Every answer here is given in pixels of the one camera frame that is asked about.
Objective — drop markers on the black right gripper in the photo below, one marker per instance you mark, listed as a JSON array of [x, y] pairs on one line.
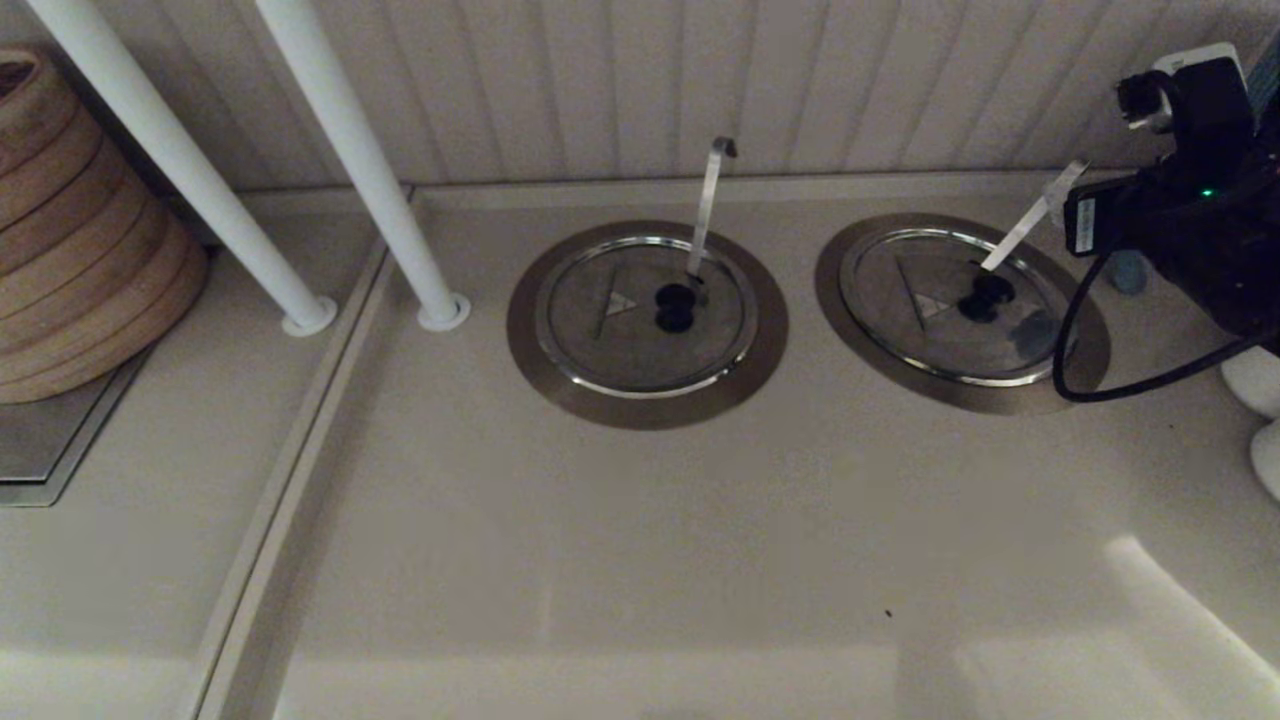
[[1170, 225]]

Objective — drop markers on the black rounded plastic object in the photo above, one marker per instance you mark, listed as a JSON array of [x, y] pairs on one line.
[[985, 297], [675, 305]]

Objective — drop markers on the round steel hinged lid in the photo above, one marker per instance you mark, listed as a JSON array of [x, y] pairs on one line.
[[900, 320], [600, 350]]

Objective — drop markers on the small blue cup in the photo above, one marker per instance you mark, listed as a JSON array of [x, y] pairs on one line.
[[1128, 272]]

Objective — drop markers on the teal striped container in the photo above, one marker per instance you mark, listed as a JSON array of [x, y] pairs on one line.
[[1270, 70]]

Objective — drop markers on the white round support pole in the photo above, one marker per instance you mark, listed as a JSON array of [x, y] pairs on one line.
[[350, 140], [170, 150]]

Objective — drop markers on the bamboo steamer basket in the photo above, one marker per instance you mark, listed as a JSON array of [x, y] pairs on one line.
[[80, 285], [50, 165], [70, 245], [90, 330], [60, 205], [40, 110]]

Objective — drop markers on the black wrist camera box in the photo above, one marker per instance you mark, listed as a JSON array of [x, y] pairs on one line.
[[1195, 100]]

